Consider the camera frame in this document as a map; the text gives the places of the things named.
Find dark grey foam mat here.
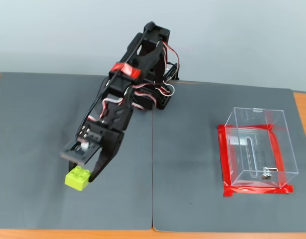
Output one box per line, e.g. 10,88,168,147
0,72,153,231
152,81,306,234

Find transparent acrylic box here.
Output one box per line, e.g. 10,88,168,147
224,107,300,189

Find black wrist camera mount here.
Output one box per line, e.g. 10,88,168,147
59,139,104,165

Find green lego block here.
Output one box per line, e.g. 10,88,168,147
64,166,91,192

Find red tape strip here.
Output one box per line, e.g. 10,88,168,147
267,129,287,186
222,184,294,198
217,123,276,131
217,124,235,197

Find red tape wrap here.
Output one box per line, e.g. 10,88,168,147
110,62,141,78

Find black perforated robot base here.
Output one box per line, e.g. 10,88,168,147
133,83,177,112

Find red white servo wire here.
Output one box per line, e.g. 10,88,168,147
132,83,156,105
89,97,124,122
161,41,180,97

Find silver box latch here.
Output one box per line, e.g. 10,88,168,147
260,167,278,180

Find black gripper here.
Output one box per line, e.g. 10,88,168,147
66,121,125,183

